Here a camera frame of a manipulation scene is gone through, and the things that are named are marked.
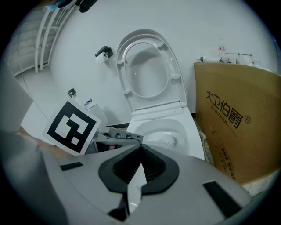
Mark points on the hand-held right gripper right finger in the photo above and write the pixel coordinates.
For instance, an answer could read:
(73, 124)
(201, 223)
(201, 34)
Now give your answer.
(153, 168)

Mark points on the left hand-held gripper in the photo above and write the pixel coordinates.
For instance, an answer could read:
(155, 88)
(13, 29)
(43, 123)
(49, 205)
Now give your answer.
(70, 125)

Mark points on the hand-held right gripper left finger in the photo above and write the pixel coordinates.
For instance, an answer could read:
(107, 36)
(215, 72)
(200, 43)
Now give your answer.
(126, 169)

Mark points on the white toilet brush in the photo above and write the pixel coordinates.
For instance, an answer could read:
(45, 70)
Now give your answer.
(169, 139)

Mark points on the white tankless toilet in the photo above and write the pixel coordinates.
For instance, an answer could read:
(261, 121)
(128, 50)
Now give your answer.
(153, 72)

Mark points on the person's left forearm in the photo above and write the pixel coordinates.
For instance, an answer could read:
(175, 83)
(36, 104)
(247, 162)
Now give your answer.
(57, 151)

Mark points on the white two-piece toilet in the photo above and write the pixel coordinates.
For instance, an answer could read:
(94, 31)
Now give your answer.
(96, 113)

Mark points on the black toilet paper holder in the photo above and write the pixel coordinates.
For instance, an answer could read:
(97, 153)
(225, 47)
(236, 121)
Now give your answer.
(71, 92)
(104, 50)

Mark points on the white toilet paper roll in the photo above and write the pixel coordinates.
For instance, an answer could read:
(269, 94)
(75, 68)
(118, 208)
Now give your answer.
(102, 58)

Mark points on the white wand with blue tip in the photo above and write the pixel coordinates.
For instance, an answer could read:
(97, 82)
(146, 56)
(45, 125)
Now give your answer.
(88, 101)

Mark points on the large brown cardboard box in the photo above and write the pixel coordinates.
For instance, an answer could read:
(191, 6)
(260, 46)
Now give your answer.
(241, 123)

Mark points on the white plastic drain pipe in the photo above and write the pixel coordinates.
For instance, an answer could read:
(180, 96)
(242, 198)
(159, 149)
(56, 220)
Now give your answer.
(208, 59)

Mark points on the row of white ceiling pipes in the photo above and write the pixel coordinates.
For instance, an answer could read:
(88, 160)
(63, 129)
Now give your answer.
(47, 37)

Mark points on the small white box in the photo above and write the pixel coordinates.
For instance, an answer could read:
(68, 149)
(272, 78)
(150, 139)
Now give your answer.
(228, 59)

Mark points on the clear bottle with red label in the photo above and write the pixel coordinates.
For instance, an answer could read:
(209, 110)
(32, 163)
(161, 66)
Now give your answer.
(221, 49)

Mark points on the black metal bar fitting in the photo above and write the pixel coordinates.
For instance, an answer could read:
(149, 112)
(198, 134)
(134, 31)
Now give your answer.
(239, 54)

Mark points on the heap of white tissues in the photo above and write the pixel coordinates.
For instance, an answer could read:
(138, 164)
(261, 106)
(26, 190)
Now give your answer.
(252, 61)

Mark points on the blue face mask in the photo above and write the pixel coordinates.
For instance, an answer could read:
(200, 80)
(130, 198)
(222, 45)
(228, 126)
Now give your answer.
(51, 7)

